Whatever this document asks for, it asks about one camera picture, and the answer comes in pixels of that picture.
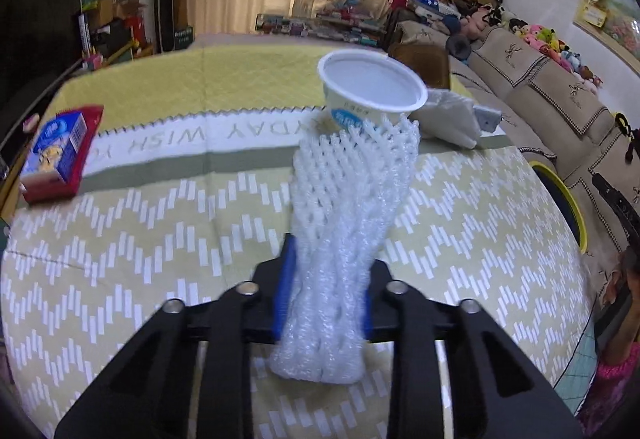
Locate white foam net sleeve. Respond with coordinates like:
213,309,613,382
270,118,420,384

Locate white blue tube packet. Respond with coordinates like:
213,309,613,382
473,104,502,134

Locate white plastic bowl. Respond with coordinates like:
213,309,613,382
317,49,428,129

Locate white tissue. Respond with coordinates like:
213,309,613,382
411,88,482,150

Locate yellow rimmed dark trash bin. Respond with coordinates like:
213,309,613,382
529,161,588,254

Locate black yellow monkey plush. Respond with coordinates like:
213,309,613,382
614,112,640,164

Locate beige sectional sofa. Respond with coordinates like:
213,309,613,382
389,19,640,299

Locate patterned green yellow tablecloth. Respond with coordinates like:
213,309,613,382
1,46,597,436

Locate pile of plush toys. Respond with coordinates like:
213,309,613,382
404,0,604,88

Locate framed flower painting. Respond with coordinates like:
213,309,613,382
573,0,639,73

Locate red blue snack box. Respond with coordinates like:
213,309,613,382
20,104,103,205

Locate low glass shelf with books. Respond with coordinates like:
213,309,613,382
254,14,385,47

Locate red fire extinguisher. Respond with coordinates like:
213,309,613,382
124,14,148,50

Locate black tower fan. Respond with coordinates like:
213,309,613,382
154,0,175,54

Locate black flat television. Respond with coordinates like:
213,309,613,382
1,0,81,133

